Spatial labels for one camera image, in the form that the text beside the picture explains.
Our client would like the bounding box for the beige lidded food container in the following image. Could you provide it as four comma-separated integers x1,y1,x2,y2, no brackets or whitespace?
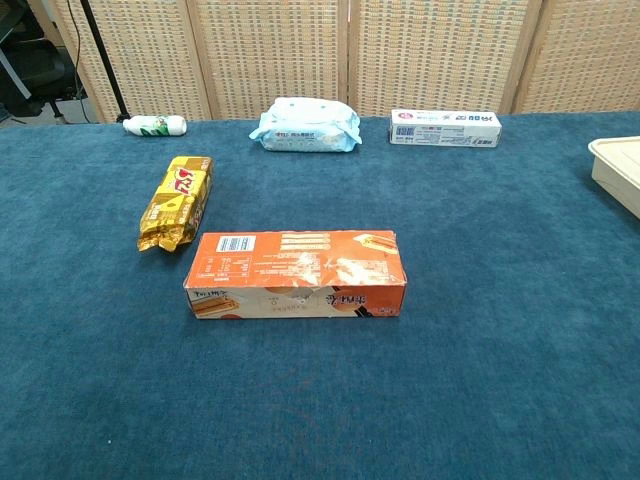
587,135,640,220

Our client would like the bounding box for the orange biscuit box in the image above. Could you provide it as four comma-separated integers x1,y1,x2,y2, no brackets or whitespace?
184,230,408,320

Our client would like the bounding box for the light blue wet wipes pack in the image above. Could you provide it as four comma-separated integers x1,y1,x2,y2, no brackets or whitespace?
249,96,363,153

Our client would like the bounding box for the gold snack packet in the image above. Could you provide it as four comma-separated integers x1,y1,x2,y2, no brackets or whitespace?
137,155,215,253

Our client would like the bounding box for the blue table cover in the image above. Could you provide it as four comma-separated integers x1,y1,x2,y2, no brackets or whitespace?
0,113,640,480

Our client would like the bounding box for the white toothpaste box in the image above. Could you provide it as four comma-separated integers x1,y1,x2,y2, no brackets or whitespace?
389,109,503,148

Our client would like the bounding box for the wicker folding screen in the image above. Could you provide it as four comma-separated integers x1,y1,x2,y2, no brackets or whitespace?
27,0,640,124

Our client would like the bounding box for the small white green bottle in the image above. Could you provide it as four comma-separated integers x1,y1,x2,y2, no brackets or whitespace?
123,114,188,137

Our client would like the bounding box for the black tripod stand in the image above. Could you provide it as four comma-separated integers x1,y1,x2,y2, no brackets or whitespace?
79,0,132,124

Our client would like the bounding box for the black office chair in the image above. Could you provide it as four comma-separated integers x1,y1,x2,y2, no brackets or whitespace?
0,0,89,124

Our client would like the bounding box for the black floor cable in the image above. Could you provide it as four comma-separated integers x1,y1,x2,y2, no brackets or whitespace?
66,0,85,99

